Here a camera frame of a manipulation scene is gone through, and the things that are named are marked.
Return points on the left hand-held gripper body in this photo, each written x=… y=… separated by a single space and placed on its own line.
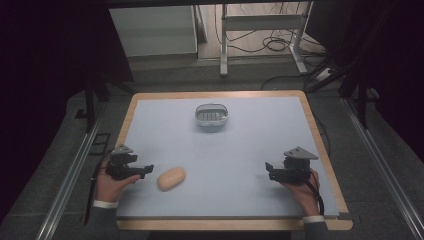
x=120 y=163

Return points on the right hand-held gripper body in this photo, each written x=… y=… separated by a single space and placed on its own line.
x=293 y=165

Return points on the bread roll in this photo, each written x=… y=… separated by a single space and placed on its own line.
x=171 y=178

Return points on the person's left hand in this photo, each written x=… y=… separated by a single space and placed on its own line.
x=111 y=188

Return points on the person's right hand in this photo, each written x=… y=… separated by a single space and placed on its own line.
x=304 y=196

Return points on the light blue table mat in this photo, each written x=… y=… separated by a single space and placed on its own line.
x=226 y=150

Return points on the black stand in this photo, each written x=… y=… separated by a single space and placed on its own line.
x=356 y=80
x=91 y=100

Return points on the white power strip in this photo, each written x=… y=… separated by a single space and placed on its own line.
x=324 y=74

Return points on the white cabinet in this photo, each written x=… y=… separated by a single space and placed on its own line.
x=153 y=30

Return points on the aluminium rail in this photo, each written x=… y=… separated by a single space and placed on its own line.
x=383 y=166
x=71 y=176

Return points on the white metal desk frame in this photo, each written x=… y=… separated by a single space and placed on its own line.
x=263 y=23

